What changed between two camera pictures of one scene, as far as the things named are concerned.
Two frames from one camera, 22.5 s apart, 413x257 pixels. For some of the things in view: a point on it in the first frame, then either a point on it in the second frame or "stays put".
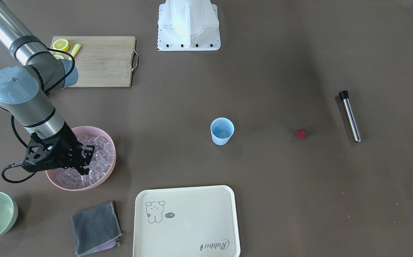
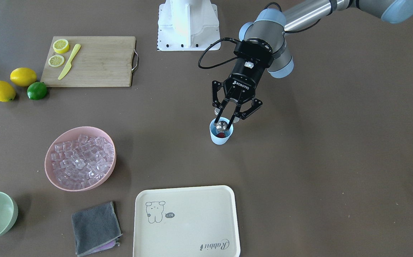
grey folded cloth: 96,229 stays put
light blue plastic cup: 222,129 stays put
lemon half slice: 61,44 stays put
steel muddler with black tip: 344,96 to 221,126
